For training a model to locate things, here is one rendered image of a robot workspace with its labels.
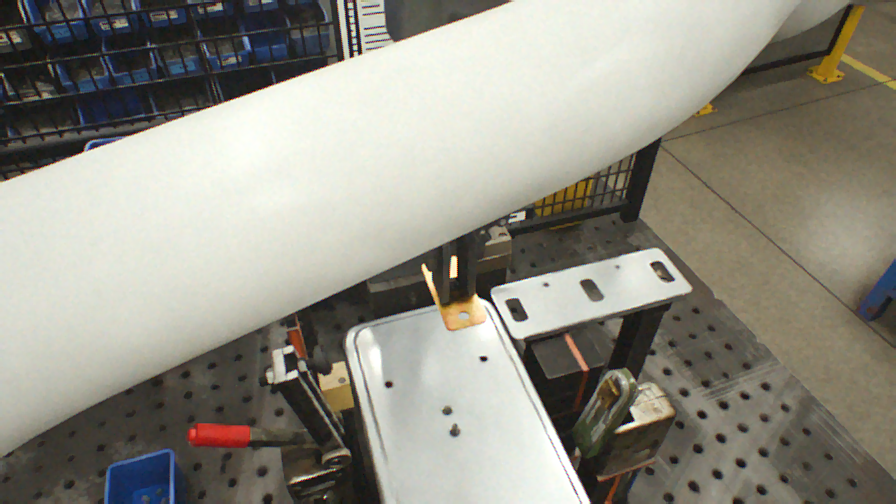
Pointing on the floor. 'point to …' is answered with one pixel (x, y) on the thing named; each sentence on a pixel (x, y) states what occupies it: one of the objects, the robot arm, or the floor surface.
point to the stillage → (880, 295)
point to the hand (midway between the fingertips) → (453, 261)
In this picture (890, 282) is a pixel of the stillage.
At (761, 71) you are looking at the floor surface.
